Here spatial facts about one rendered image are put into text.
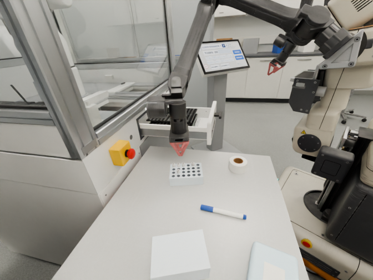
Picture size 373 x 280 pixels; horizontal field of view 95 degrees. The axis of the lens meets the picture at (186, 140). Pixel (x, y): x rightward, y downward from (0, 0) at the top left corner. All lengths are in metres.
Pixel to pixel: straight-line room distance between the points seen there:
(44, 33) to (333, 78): 1.03
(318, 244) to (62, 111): 1.27
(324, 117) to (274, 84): 2.87
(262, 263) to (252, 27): 4.21
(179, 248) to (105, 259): 0.20
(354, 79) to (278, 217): 0.67
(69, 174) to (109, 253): 0.27
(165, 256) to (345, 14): 1.01
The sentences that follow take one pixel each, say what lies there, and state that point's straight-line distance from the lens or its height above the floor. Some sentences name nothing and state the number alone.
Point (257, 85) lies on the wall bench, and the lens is 3.81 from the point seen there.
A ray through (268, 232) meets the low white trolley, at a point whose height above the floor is 0.76.
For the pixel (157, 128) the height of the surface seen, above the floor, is 0.88.
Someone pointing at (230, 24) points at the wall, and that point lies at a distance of 4.38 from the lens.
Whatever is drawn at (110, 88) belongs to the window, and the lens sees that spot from 0.70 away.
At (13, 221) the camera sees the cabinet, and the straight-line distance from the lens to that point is 1.30.
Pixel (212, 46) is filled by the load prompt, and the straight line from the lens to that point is 1.77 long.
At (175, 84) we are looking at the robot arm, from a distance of 0.56.
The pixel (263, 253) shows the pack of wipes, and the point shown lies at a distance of 0.50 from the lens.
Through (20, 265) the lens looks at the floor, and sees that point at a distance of 1.78.
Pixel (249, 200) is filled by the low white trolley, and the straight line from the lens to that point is 0.63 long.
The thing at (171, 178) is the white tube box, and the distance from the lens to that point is 0.64.
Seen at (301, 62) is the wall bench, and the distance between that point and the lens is 3.90.
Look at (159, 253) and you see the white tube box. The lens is 0.47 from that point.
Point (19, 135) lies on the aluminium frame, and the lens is 0.70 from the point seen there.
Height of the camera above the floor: 1.23
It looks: 31 degrees down
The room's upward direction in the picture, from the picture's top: 3 degrees counter-clockwise
